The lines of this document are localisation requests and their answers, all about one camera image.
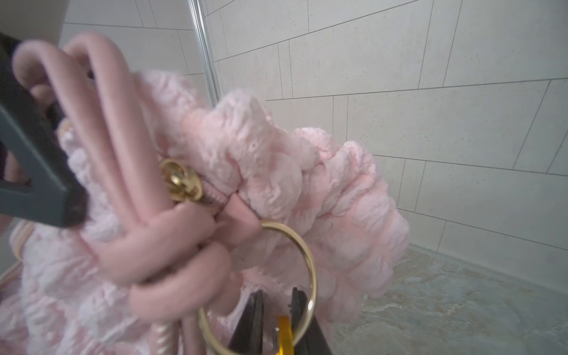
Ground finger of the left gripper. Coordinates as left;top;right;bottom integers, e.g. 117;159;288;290
1;34;87;227

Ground grey yellow plush keychain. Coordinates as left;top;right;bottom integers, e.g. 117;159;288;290
274;316;295;355

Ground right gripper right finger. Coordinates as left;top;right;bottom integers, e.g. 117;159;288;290
291;288;332;355

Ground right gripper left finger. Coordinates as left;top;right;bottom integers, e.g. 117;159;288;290
229;290;264;354

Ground pink quilted bag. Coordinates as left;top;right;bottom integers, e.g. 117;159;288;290
1;33;409;354

